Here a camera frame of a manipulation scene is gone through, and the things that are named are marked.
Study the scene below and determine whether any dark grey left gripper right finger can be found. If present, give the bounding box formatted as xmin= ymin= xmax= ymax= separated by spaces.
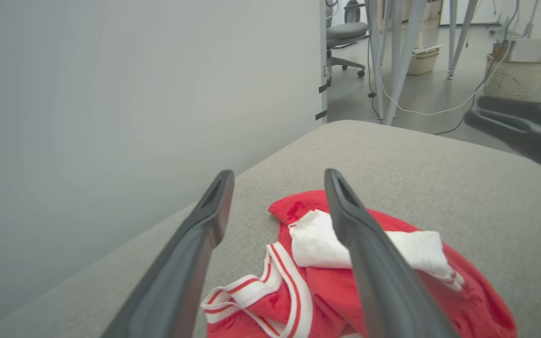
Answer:
xmin=324 ymin=169 xmax=459 ymax=338

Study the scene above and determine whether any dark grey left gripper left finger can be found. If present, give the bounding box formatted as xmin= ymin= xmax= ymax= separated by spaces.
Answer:
xmin=101 ymin=169 xmax=235 ymax=338

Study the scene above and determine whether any red and white garment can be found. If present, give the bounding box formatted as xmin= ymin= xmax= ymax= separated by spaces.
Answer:
xmin=201 ymin=190 xmax=518 ymax=338

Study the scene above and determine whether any large white lattice basket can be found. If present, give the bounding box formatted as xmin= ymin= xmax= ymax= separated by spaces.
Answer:
xmin=485 ymin=53 xmax=541 ymax=100

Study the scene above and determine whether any white box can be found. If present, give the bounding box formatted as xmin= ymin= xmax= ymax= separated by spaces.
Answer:
xmin=505 ymin=38 xmax=541 ymax=63

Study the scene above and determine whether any grey metal table leg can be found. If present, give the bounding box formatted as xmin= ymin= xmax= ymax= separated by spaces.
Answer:
xmin=453 ymin=0 xmax=479 ymax=76
xmin=385 ymin=0 xmax=427 ymax=126
xmin=448 ymin=0 xmax=458 ymax=80
xmin=367 ymin=0 xmax=385 ymax=122

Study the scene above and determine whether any small beige wicker basket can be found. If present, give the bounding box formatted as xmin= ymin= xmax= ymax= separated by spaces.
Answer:
xmin=406 ymin=47 xmax=441 ymax=76

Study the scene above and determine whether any white partition panel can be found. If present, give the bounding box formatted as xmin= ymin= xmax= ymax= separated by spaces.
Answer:
xmin=0 ymin=0 xmax=329 ymax=327

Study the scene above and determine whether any grey office chair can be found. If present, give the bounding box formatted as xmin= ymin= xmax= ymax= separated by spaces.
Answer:
xmin=325 ymin=0 xmax=369 ymax=88

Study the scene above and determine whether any black floor cable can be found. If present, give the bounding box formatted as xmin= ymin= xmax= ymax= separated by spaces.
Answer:
xmin=435 ymin=0 xmax=521 ymax=136

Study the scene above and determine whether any long white floor cable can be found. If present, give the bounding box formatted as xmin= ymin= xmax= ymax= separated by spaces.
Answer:
xmin=371 ymin=0 xmax=523 ymax=117

